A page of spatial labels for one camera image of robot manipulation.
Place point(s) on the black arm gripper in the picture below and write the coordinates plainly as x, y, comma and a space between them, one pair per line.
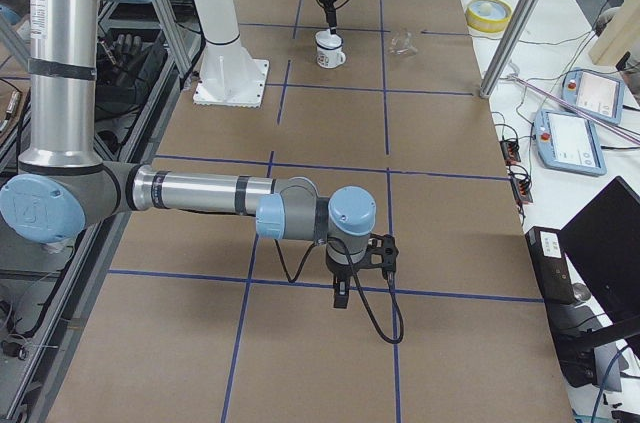
341, 272

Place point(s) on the white ceramic lid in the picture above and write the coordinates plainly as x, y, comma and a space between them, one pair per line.
327, 40

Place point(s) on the far teach pendant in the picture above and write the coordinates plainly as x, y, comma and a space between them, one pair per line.
596, 93

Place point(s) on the near teach pendant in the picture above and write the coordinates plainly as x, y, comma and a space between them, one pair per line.
569, 143

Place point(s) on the black orange connector block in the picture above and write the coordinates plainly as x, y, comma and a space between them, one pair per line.
521, 187
510, 150

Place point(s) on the teach pendant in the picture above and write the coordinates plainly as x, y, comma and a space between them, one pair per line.
596, 93
569, 143

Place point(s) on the wooden board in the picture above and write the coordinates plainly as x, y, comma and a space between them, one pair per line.
618, 37

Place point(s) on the yellow tape roll with plate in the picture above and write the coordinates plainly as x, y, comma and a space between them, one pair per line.
488, 16

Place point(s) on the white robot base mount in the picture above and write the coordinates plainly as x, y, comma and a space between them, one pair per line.
228, 75

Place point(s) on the white enamel mug blue rim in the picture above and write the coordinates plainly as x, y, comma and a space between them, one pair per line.
330, 59

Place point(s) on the black laptop monitor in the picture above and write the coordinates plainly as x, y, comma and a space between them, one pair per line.
602, 243

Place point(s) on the left side rack frame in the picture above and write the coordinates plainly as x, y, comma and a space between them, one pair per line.
64, 195

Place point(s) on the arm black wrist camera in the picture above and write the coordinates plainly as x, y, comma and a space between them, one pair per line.
381, 254

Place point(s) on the aluminium frame post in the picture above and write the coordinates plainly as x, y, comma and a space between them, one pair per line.
506, 46

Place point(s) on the black device box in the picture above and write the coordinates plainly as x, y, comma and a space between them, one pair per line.
550, 265

